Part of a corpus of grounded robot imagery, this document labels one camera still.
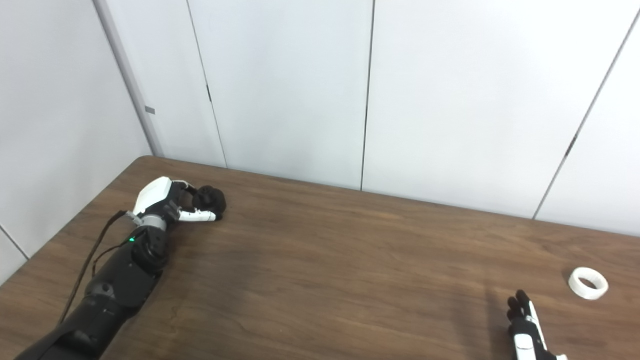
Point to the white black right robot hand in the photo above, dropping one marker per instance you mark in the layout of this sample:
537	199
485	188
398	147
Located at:
525	332

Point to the grey wall corner trim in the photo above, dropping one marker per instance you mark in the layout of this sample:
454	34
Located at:
131	80

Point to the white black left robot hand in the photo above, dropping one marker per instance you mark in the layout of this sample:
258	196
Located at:
155	192

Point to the round black part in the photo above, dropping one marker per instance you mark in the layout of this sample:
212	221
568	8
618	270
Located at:
212	199

